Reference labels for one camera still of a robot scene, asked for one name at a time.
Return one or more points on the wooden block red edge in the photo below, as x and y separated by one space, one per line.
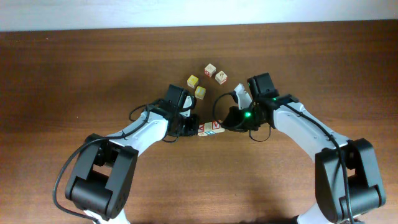
201 130

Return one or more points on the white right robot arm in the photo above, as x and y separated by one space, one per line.
348 181

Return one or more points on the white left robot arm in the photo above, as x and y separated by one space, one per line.
101 178

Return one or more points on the wooden block red six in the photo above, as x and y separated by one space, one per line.
221 77

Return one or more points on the wooden block yellow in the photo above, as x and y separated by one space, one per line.
192 81
200 92

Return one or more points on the wooden block blue I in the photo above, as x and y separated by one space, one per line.
208 129

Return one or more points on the wooden block yellow far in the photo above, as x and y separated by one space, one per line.
192 81

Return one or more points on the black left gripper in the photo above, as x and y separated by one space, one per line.
194 126

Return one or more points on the wooden block red far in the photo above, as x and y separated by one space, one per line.
209 70

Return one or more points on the wooden block red X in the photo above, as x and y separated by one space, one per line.
216 127

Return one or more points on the wooden block yellow near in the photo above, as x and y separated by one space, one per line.
200 92

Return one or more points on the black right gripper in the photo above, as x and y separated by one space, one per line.
234 119

